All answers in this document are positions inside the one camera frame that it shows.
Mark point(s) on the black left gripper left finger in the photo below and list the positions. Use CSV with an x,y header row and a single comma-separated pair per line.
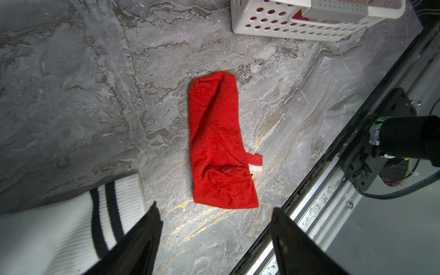
x,y
135,254

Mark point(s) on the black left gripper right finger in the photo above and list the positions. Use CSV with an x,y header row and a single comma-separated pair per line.
x,y
296,253

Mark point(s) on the red white striped sock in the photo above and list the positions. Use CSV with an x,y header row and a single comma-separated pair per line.
x,y
223,171

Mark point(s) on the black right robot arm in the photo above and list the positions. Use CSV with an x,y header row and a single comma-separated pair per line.
x,y
416,137

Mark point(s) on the white perforated basket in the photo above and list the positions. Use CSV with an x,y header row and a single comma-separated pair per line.
x,y
316,20

